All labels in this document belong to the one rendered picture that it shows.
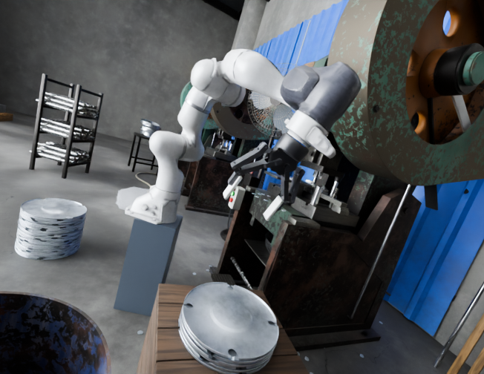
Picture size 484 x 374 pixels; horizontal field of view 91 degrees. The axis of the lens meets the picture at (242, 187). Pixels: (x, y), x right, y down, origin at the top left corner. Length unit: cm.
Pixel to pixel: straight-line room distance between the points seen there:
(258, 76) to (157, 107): 693
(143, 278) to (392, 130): 114
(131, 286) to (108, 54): 699
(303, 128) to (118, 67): 732
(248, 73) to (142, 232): 76
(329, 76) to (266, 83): 26
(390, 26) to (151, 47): 722
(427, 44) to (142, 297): 151
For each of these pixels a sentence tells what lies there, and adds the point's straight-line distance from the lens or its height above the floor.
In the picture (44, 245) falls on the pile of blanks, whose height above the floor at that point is 8.
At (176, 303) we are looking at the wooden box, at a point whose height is 35.
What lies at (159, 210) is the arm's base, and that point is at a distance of 109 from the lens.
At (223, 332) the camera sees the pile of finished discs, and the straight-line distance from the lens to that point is 74.
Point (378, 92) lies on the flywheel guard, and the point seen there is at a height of 115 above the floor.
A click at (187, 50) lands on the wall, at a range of 793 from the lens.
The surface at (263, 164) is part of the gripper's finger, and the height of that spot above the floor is 85.
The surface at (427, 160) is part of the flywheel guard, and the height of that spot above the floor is 102.
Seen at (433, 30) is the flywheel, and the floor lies 144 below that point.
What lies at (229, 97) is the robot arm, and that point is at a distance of 93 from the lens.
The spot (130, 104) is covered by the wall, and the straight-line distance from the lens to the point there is 764.
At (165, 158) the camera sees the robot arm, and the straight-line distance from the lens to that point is 102.
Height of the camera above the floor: 88
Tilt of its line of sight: 10 degrees down
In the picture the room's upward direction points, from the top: 17 degrees clockwise
